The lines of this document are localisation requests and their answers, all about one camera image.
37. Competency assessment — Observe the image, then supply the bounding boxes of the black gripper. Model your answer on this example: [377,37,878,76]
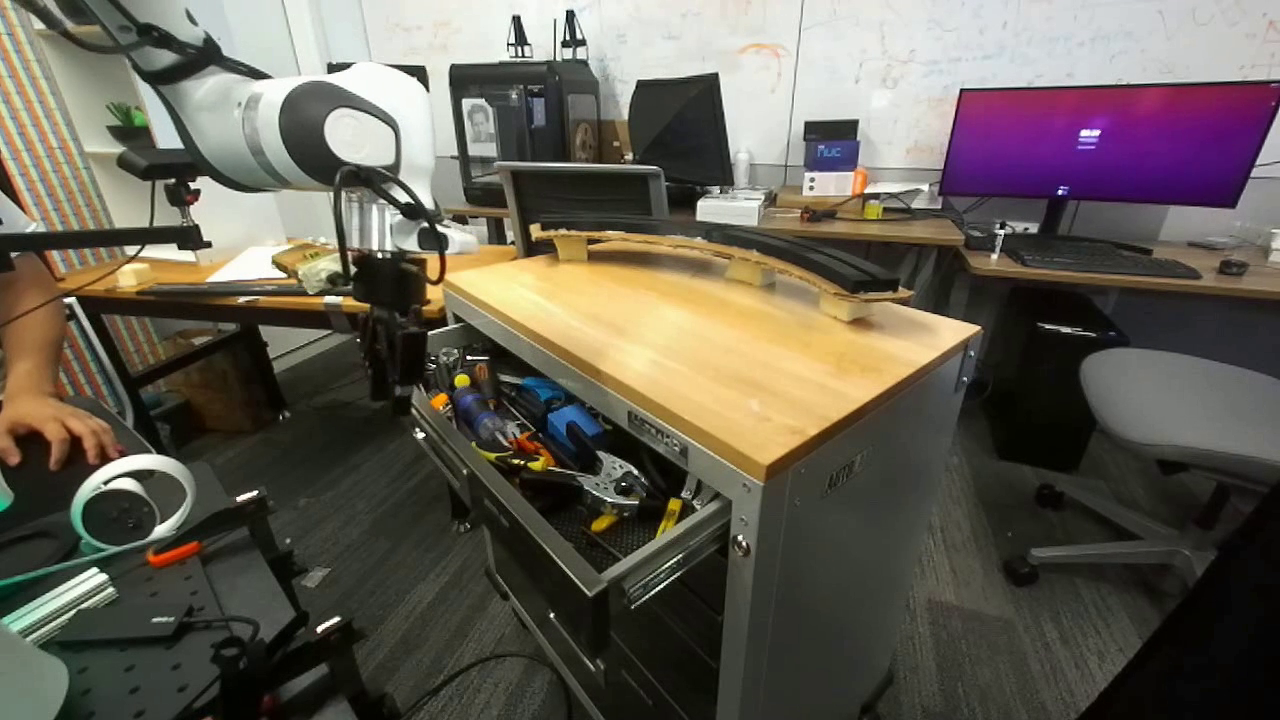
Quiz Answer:
[356,310,430,408]

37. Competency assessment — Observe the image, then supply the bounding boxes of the person's bare forearm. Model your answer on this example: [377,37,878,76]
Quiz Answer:
[0,251,70,405]

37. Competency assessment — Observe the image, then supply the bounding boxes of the gray metal tool drawer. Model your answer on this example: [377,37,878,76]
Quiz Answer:
[409,316,735,658]

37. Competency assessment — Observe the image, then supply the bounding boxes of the person's bare hand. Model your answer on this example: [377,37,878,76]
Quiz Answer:
[0,393,127,472]

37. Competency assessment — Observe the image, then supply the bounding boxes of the blue tool case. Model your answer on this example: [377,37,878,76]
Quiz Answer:
[538,401,610,456]

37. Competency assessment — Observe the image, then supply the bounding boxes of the black clamp stand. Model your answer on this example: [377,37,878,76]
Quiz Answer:
[205,484,403,720]

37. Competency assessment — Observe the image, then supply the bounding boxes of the wooden side table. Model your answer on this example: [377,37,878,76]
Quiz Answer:
[56,242,523,334]

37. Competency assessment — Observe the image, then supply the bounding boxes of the silver black pliers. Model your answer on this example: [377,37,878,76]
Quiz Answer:
[573,447,657,517]

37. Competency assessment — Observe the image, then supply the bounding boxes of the white tape roll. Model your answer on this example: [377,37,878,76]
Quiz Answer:
[68,452,199,557]

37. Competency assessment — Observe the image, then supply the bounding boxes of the gray framed black panel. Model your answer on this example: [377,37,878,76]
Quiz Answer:
[494,157,672,260]

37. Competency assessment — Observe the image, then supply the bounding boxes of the black board with photo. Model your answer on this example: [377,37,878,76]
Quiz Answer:
[443,55,605,212]

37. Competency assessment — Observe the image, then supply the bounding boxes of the black horizontal bar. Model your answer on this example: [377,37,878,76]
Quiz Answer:
[0,222,214,258]

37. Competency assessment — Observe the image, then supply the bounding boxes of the wooden top metal workbench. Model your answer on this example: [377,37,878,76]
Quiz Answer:
[409,244,984,720]

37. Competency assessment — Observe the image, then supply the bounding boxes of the white flat box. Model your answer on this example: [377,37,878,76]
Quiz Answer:
[691,188,770,230]

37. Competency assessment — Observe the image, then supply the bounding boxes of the black perforated board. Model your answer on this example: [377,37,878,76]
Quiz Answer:
[0,534,313,720]

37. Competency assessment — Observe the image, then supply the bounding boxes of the black monitor back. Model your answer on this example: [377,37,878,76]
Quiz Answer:
[624,74,735,193]

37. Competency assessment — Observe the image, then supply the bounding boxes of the silver metal cylinder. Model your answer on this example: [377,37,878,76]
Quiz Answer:
[0,565,118,651]

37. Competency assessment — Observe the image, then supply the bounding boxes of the curved wooden beam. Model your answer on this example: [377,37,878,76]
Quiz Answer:
[529,222,916,330]

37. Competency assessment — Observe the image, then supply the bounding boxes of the black curved strip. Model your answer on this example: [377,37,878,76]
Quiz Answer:
[664,215,912,301]

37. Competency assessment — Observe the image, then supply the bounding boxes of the blue white box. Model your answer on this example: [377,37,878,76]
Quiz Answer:
[799,118,863,200]

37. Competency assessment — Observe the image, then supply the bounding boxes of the long wooden office desk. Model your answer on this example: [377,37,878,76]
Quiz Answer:
[434,193,1280,304]

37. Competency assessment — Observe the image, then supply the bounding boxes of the black computer tower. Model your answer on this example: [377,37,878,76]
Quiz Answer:
[991,285,1132,472]

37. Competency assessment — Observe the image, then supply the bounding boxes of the black keyboard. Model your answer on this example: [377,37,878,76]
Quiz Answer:
[994,233,1209,285]

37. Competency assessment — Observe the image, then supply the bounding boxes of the monitor with purple screen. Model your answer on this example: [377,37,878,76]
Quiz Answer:
[934,76,1280,244]

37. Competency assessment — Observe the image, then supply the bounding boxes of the gray office chair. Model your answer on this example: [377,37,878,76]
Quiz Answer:
[1000,345,1280,591]

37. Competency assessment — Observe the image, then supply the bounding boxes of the blue handle screwdriver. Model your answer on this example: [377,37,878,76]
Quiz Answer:
[449,370,515,452]

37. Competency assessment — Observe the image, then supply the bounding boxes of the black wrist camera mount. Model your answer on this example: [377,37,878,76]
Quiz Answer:
[346,247,434,321]

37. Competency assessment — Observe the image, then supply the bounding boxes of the blue handle tool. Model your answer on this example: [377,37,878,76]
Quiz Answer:
[513,373,573,415]

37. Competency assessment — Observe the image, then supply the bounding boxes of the yellow black handle pliers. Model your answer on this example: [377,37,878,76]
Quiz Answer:
[513,435,575,482]

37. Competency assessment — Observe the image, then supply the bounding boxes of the small orange handle tool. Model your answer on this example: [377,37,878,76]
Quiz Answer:
[138,538,206,571]

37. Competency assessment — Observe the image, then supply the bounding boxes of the thin black floor cable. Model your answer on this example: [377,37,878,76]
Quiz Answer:
[397,648,575,720]

